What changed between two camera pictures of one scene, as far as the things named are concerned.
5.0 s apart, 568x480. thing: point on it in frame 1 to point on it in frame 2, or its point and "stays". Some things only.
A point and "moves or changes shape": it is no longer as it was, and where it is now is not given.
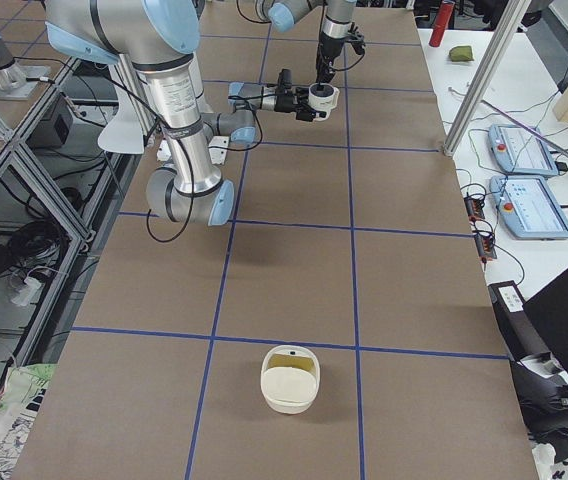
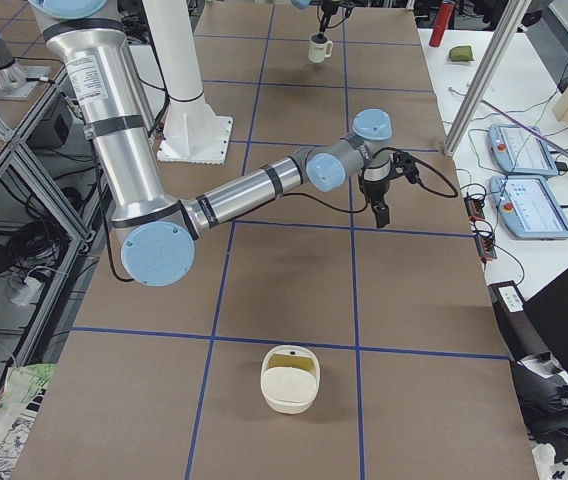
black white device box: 523,338 stays
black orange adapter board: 474,208 stays
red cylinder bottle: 441,23 stays
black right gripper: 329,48 to 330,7
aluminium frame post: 503,39 stays
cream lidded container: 290,378 stays
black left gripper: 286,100 to 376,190
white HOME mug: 323,100 moves or changes shape
